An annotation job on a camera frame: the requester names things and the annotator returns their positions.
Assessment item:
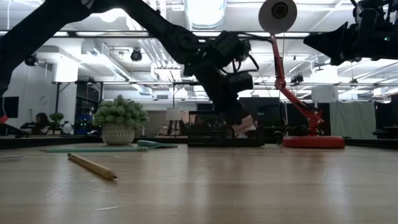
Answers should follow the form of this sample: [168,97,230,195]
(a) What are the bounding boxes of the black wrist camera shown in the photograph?
[228,70,255,93]
[353,0,391,23]

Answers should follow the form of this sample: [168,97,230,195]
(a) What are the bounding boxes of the black background shelf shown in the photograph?
[75,81,104,128]

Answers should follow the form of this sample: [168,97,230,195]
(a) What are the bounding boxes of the black background monitor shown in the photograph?
[239,96,281,123]

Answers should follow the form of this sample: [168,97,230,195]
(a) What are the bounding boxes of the black mesh desk organizer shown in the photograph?
[187,110,266,148]

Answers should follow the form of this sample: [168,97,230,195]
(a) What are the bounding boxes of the person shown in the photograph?
[30,112,51,133]

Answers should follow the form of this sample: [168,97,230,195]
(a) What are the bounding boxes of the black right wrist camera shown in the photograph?
[353,0,391,23]

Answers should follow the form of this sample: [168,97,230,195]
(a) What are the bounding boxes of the black aluminium table frame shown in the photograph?
[0,134,398,150]

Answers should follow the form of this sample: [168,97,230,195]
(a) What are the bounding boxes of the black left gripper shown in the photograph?
[192,62,250,126]

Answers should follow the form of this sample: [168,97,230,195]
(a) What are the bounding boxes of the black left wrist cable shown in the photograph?
[231,51,261,75]

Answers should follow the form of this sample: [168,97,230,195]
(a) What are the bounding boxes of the green partition curtain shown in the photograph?
[329,101,377,138]

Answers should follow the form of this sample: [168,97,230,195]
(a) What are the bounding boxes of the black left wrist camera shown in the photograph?
[228,70,255,93]

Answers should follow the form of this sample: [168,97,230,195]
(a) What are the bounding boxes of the white lampshade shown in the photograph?
[165,106,183,122]

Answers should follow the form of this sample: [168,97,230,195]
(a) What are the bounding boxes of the pink sticky note pad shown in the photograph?
[231,114,259,139]

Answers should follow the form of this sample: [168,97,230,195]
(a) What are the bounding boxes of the black ceiling spotlight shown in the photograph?
[24,54,38,67]
[129,47,144,63]

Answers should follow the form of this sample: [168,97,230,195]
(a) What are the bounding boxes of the teal pencil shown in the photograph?
[39,146,149,153]

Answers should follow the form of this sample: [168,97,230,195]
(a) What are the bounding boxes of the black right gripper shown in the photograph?
[303,21,398,67]

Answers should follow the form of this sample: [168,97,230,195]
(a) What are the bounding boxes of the yellow pencil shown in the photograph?
[67,152,118,181]

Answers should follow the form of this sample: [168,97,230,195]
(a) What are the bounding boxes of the silver ventilation duct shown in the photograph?
[183,0,228,31]

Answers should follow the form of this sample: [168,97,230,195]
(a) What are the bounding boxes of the green potted succulent plant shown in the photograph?
[92,95,150,146]

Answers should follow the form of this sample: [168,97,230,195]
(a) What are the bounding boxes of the red desk lamp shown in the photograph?
[257,0,346,149]

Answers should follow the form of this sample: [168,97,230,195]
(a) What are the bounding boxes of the dark wall screen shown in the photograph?
[0,96,20,119]

